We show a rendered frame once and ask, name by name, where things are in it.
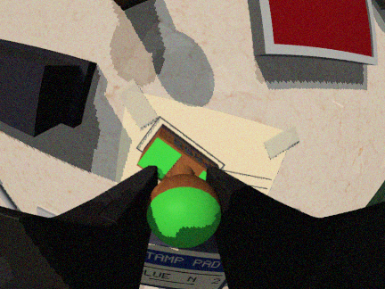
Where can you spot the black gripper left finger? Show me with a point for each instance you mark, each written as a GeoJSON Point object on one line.
{"type": "Point", "coordinates": [100, 244]}

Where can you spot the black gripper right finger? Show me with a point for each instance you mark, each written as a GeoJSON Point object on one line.
{"type": "Point", "coordinates": [265, 244]}

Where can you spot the cream paper card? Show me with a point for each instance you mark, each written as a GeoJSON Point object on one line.
{"type": "Point", "coordinates": [251, 151]}

